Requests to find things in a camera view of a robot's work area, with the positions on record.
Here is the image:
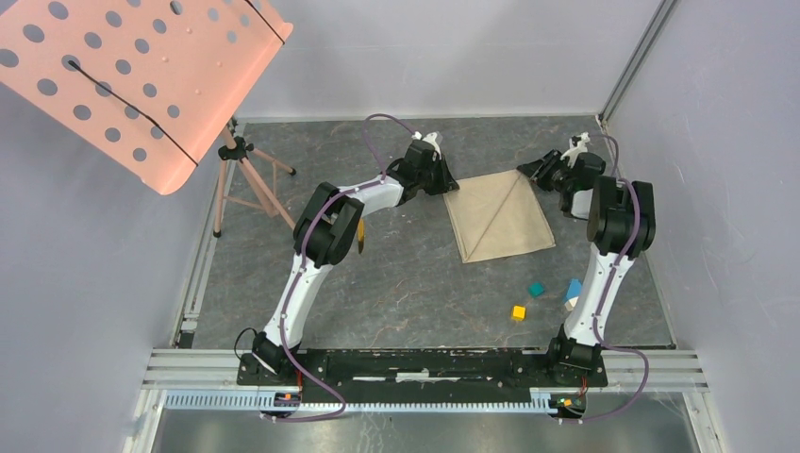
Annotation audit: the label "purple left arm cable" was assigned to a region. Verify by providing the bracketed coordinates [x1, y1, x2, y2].
[258, 113, 420, 425]

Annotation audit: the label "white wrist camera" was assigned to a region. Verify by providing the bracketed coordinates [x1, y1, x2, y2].
[560, 132, 591, 168]
[412, 131, 442, 154]

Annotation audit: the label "pink perforated music stand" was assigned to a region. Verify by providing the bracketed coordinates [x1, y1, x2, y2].
[1, 1, 293, 233]

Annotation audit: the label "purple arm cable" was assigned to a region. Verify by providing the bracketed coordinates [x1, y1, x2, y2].
[258, 113, 420, 425]
[549, 132, 651, 427]

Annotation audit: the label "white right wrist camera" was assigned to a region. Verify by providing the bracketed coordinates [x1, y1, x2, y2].
[560, 132, 591, 168]

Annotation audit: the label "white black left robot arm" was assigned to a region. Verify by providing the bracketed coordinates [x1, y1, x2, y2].
[252, 132, 458, 385]

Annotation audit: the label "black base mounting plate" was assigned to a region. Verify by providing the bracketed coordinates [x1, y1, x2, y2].
[237, 348, 608, 406]

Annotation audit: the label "blue triangular block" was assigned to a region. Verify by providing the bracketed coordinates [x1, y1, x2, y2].
[563, 278, 582, 303]

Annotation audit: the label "aluminium frame rails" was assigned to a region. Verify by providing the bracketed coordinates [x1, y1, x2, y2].
[123, 0, 726, 453]

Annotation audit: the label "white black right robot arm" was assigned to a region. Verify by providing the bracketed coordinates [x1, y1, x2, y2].
[517, 150, 656, 385]

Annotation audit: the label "teal cube block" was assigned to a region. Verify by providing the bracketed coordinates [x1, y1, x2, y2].
[527, 282, 545, 298]

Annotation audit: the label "beige cloth napkin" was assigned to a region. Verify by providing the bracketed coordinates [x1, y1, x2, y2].
[443, 170, 556, 263]

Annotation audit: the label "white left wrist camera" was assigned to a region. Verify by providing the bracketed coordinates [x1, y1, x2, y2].
[412, 131, 442, 154]

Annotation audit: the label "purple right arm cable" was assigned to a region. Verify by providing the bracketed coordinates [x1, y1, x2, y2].
[549, 132, 651, 427]

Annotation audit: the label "yellow cube block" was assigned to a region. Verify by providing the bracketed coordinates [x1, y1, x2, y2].
[510, 305, 526, 321]

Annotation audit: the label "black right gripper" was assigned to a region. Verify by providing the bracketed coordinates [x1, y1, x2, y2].
[518, 148, 575, 193]

